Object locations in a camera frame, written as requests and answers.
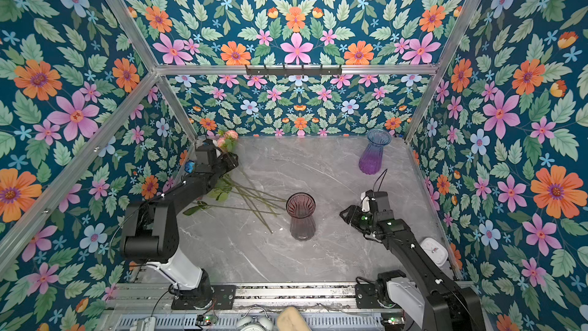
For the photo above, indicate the blue rose stem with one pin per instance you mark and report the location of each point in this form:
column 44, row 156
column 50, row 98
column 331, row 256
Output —
column 189, row 167

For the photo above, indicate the smoky brown ribbed glass vase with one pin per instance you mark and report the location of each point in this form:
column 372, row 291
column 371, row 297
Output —
column 301, row 208

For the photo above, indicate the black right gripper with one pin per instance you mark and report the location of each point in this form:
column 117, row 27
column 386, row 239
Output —
column 354, row 216

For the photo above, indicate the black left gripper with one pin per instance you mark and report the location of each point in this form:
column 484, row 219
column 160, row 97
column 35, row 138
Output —
column 230, row 161

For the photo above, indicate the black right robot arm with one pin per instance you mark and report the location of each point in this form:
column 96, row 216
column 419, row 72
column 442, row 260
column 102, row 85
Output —
column 431, row 299

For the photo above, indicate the silver twin bell alarm clock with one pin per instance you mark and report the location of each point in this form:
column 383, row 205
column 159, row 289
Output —
column 255, row 319

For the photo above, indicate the pink peony flower stem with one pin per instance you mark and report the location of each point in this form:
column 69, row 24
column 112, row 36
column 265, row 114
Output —
column 229, row 140

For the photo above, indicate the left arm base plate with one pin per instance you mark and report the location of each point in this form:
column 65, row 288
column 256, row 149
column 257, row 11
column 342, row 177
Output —
column 219, row 297

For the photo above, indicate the beige sponge block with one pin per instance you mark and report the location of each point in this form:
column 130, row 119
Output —
column 290, row 319

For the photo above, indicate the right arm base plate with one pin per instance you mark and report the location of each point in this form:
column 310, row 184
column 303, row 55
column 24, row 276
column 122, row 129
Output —
column 370, row 294

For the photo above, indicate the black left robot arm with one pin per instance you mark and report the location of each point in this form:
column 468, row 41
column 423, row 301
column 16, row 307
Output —
column 150, row 230

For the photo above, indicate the purple ribbed glass vase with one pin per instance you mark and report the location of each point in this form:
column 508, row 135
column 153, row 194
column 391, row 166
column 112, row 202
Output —
column 370, row 162

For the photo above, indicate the white round timer device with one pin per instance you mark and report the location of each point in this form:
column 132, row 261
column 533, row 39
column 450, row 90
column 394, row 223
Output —
column 435, row 250

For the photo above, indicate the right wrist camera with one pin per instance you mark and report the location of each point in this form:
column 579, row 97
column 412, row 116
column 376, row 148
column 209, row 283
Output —
column 369, row 203

